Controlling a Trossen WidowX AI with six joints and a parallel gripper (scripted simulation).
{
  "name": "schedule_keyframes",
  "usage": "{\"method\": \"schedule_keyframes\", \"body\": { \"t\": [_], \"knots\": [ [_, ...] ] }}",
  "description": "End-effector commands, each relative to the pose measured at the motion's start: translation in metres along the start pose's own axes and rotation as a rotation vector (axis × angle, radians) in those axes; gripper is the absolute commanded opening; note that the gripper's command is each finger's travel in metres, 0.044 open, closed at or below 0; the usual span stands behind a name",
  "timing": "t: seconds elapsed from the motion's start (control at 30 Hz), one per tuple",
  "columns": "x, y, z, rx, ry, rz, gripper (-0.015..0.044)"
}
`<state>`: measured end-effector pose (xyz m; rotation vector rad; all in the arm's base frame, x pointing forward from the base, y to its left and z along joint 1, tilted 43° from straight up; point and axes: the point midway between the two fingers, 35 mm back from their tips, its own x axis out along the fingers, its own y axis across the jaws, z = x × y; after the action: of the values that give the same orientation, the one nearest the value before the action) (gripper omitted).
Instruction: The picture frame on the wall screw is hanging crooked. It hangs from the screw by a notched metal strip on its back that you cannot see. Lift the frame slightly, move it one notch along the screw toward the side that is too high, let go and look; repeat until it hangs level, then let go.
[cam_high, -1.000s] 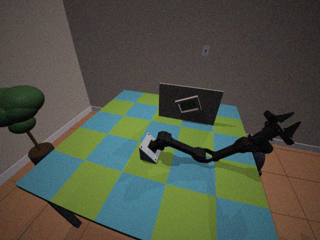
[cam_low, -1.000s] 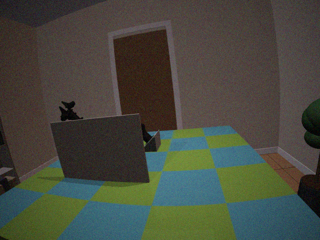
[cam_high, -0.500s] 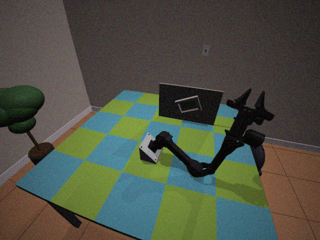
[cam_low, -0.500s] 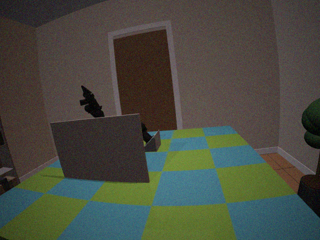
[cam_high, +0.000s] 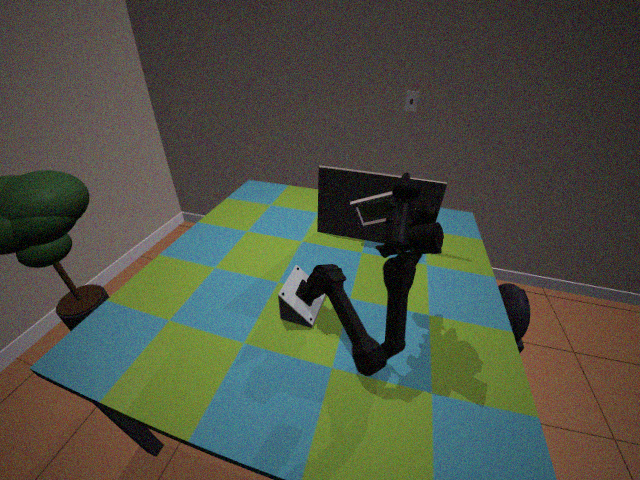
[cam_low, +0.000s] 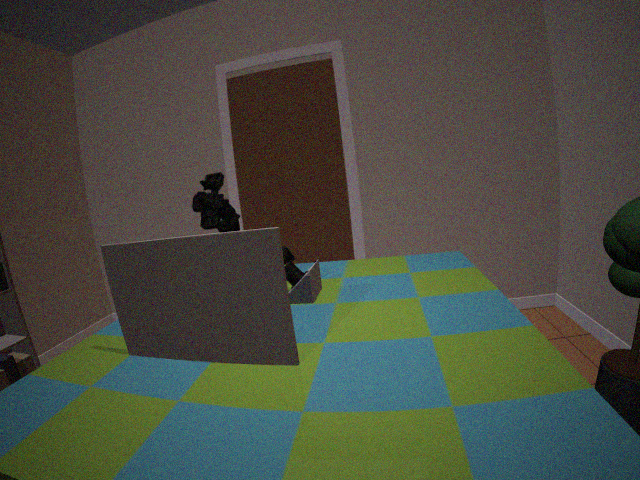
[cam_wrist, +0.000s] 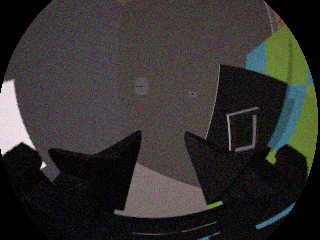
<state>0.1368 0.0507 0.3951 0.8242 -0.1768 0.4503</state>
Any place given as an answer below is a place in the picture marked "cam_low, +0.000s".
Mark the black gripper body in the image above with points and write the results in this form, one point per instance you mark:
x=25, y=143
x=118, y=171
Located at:
x=218, y=200

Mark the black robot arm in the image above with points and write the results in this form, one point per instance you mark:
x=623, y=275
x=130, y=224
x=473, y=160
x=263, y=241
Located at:
x=230, y=222

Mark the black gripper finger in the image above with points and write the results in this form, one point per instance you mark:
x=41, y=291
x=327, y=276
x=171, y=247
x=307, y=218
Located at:
x=207, y=208
x=208, y=185

